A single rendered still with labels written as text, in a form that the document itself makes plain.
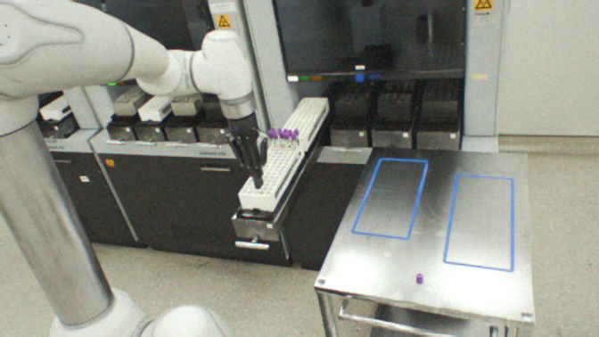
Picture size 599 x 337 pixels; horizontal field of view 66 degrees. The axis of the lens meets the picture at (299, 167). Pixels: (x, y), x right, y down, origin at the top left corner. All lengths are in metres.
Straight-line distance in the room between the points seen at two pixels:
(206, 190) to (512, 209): 1.29
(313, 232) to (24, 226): 1.36
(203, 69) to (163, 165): 1.03
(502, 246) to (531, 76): 1.78
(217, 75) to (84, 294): 0.56
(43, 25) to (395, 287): 0.81
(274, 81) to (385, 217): 0.76
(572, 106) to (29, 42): 2.69
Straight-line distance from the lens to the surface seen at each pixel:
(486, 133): 1.70
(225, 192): 2.04
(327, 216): 1.92
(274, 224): 1.30
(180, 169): 2.08
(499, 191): 1.32
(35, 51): 0.62
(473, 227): 1.20
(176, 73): 1.16
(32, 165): 0.81
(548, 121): 2.97
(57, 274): 0.89
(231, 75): 1.13
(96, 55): 0.67
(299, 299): 2.16
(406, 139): 1.63
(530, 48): 2.78
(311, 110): 1.70
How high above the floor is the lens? 1.61
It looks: 33 degrees down
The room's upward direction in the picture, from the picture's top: 11 degrees counter-clockwise
